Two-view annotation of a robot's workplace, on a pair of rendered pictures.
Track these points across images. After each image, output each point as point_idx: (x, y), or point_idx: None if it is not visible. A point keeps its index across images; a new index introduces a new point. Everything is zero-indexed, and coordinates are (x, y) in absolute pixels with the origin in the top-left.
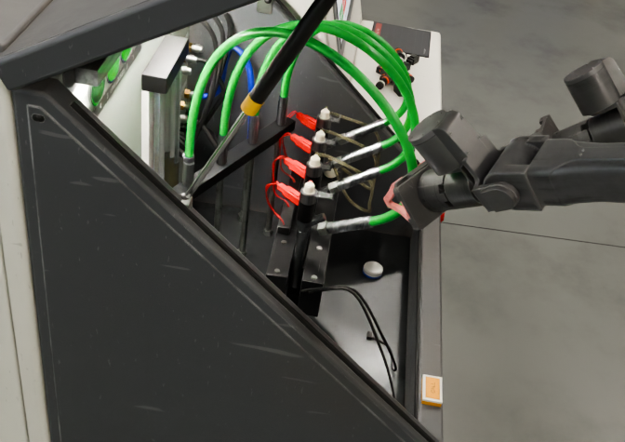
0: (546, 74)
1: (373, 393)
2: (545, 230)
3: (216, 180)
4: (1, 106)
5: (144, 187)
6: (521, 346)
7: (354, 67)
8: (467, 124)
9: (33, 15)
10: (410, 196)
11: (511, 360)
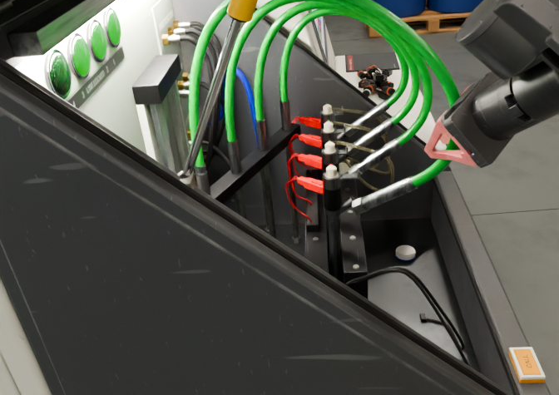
0: None
1: (477, 385)
2: (515, 207)
3: (234, 189)
4: None
5: (122, 165)
6: (529, 304)
7: None
8: None
9: None
10: (467, 126)
11: (526, 318)
